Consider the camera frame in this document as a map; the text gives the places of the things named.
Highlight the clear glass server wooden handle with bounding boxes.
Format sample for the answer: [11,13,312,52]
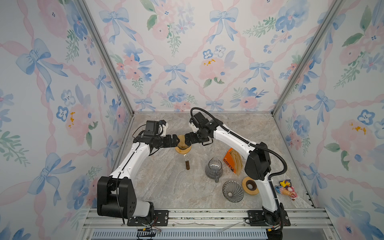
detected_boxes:
[183,154,190,171]

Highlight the grey glass dripper cone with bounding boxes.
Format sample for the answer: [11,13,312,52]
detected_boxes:
[222,181,244,203]

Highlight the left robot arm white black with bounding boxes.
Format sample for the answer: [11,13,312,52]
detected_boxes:
[97,120,180,224]

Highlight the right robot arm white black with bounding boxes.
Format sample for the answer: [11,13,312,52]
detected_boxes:
[185,107,288,229]

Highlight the orange coffee filter pack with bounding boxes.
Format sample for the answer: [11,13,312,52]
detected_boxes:
[223,148,243,176]

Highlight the grey glass carafe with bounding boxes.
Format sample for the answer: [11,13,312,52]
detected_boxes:
[205,157,223,183]

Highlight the small colourful doll toy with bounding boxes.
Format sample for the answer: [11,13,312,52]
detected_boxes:
[275,179,298,201]

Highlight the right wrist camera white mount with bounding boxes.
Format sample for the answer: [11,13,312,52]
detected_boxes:
[189,120,199,133]

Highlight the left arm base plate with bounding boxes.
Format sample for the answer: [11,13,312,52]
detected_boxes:
[127,210,170,227]

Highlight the small circuit board red wires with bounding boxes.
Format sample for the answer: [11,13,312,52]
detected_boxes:
[135,227,157,240]

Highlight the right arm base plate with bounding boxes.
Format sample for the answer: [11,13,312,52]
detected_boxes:
[246,210,291,228]

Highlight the aluminium mounting rail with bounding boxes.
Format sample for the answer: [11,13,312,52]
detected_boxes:
[78,209,340,240]

